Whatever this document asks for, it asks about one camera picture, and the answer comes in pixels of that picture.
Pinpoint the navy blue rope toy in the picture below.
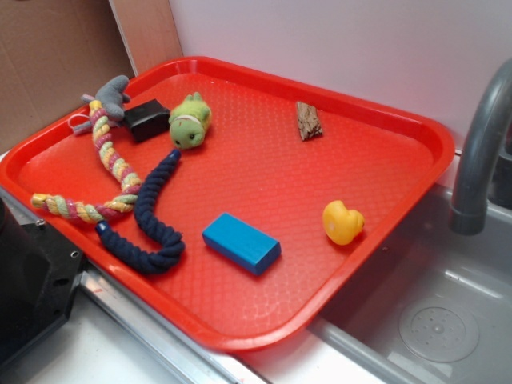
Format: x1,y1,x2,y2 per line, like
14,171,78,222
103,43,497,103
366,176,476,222
95,150,186,274

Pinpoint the grey toy faucet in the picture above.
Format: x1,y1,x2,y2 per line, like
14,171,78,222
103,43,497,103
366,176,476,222
449,60,511,235

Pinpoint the yellow rubber duck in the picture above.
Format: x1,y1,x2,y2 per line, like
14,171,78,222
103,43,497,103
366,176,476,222
322,200,365,246

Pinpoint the brown cardboard panel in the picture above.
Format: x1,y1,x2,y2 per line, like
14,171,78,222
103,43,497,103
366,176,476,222
1,1,182,152

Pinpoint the multicolour braided rope toy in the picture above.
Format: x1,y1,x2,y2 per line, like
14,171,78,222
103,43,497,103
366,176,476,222
30,99,142,225

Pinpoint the grey plastic sink basin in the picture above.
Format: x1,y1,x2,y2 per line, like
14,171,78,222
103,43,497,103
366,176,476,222
310,168,511,383

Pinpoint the grey plush elephant toy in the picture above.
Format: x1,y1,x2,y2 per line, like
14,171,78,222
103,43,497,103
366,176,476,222
81,75,130,128

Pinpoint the red plastic tray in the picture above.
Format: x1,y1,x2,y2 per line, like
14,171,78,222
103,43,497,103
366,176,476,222
0,56,457,353

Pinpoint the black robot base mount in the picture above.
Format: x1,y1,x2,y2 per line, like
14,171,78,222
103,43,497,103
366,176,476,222
1,201,84,370

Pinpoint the black rectangular block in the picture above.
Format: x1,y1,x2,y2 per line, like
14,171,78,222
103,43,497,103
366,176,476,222
123,99,170,143

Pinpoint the brown wood bark piece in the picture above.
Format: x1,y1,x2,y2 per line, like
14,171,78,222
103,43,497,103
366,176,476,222
296,102,323,141

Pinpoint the blue wooden block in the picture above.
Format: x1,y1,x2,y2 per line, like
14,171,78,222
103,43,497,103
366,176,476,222
202,213,282,276

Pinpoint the green plush frog toy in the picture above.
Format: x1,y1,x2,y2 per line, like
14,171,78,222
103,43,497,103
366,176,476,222
169,92,212,150

